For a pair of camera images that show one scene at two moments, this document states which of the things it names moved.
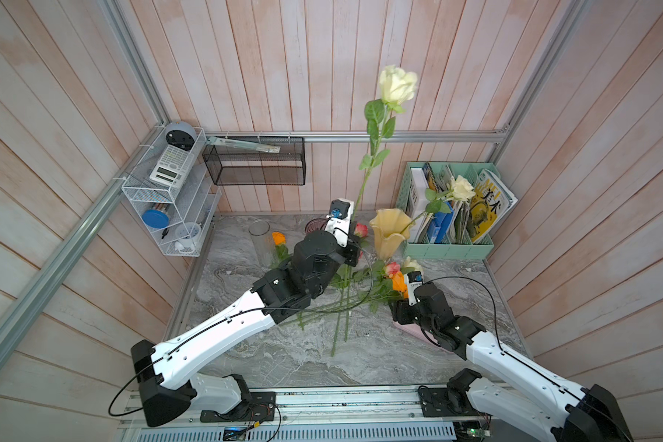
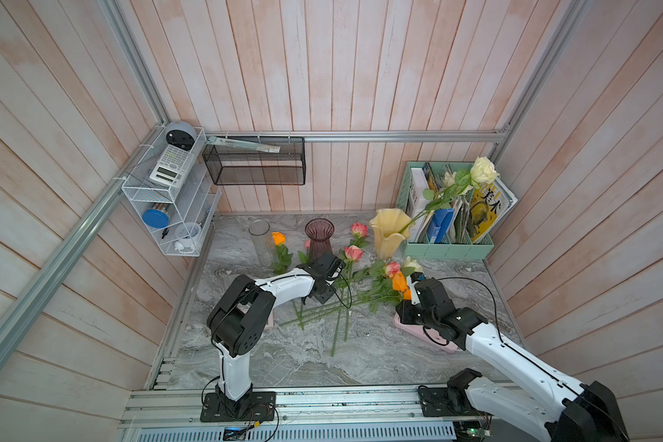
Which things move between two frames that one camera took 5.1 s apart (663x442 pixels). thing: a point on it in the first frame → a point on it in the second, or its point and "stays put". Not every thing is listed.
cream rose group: x=397 y=86 → x=482 y=171
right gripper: x=399 y=310 stays put
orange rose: x=283 y=255 stays put
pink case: x=424 y=334 stays put
